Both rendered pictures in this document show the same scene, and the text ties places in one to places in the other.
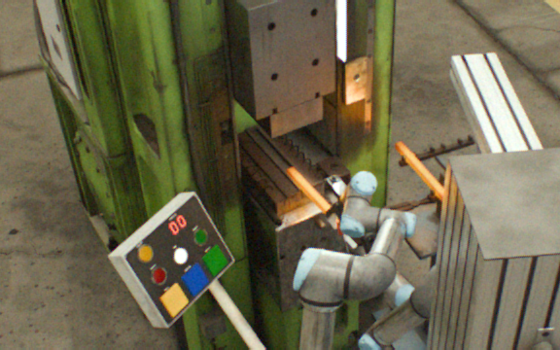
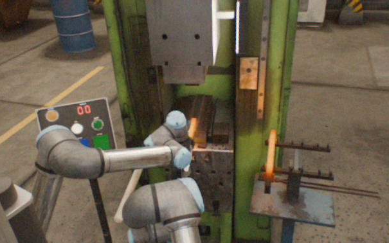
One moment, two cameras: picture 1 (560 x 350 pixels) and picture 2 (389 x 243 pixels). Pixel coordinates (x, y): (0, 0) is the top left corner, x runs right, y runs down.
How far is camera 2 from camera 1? 1.69 m
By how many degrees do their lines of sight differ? 30
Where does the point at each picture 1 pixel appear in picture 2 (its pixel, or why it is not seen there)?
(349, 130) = (244, 110)
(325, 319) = (41, 179)
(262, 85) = (155, 39)
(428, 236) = (266, 202)
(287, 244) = not seen: hidden behind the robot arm
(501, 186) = not seen: outside the picture
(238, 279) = (161, 179)
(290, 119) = (177, 74)
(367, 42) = (260, 47)
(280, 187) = not seen: hidden behind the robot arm
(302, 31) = (186, 8)
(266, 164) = (187, 112)
